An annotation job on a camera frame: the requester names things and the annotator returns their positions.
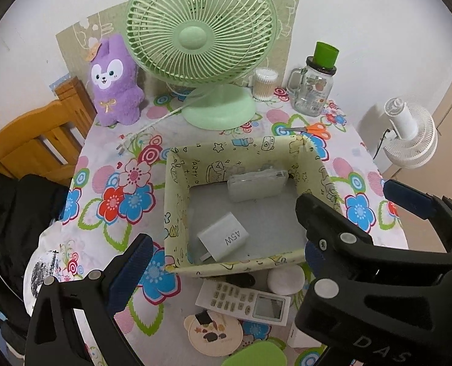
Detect yellow patterned storage box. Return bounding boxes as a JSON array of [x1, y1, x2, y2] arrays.
[[163, 135, 345, 277]]

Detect glass mug with green lid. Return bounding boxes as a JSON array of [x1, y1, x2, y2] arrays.
[[287, 41, 339, 117]]

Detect green desk fan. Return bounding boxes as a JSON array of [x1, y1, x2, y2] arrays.
[[125, 0, 278, 130]]

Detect blue patterned item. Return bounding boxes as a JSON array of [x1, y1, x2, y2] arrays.
[[48, 74, 74, 90]]

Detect black fan cable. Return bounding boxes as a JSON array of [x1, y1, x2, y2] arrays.
[[373, 127, 392, 159]]

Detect white round puff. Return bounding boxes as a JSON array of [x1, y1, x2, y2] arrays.
[[267, 266, 306, 296]]

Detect orange-handled scissors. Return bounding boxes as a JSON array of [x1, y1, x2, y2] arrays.
[[289, 123, 330, 140]]

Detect white charger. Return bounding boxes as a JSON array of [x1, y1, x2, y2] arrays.
[[196, 211, 249, 264]]

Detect round bear coaster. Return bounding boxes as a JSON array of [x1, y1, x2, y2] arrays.
[[183, 310, 244, 358]]

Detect white remote control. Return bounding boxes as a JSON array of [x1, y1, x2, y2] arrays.
[[196, 280, 291, 326]]

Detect black clothing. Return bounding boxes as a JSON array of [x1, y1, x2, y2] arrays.
[[0, 173, 72, 351]]

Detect floral tablecloth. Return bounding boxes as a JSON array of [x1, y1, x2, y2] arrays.
[[22, 88, 410, 366]]

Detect wooden chair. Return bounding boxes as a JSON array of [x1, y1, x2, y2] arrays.
[[0, 76, 97, 187]]

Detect white cloth with black print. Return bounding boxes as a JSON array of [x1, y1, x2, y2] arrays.
[[23, 221, 82, 317]]

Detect small white box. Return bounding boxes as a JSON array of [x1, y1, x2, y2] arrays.
[[287, 320, 326, 351]]

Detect clear plastic case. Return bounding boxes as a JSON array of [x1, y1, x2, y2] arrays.
[[227, 170, 289, 203]]

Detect cotton swab container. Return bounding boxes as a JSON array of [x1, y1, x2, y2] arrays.
[[252, 68, 279, 102]]

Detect white standing fan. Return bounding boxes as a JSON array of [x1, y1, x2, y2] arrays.
[[384, 97, 439, 168]]

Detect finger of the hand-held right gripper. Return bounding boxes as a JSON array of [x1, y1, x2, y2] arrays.
[[295, 192, 377, 275], [383, 180, 452, 255]]

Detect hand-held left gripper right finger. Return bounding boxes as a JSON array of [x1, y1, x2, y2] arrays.
[[304, 242, 328, 277]]

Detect green round item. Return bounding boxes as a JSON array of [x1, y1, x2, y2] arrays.
[[222, 341, 288, 366]]

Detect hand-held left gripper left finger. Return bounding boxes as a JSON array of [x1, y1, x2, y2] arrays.
[[25, 232, 154, 366]]

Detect purple plush toy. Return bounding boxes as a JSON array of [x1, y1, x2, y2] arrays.
[[85, 34, 146, 127]]

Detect white power cable with plug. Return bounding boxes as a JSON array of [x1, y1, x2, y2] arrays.
[[115, 99, 196, 155]]

